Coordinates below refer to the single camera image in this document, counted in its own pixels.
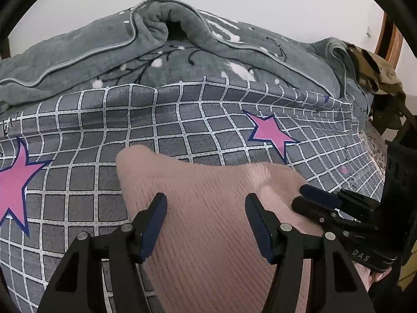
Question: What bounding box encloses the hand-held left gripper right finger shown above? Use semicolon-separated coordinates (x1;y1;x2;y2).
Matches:
244;193;369;313

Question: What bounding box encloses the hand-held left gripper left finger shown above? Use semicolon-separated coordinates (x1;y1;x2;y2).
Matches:
37;192;168;313

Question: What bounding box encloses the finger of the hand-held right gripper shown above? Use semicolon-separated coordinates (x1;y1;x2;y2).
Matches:
299;184;367;217
291;196;341;232

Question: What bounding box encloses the pink ribbed knit sweater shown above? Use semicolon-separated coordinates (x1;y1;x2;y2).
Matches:
115;145;385;313

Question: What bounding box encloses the grey checked star bed cover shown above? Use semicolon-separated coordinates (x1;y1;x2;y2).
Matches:
0;76;387;313

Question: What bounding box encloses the dark wooden chair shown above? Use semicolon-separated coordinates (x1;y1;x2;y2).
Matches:
370;92;415;145

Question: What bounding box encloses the camouflage cloth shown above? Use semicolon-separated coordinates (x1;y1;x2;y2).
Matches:
345;43;406;98

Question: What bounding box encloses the grey-green floral quilt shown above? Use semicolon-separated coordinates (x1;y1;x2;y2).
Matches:
0;0;375;118

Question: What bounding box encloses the brown wooden door frame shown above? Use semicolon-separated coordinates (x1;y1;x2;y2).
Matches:
374;12;401;65

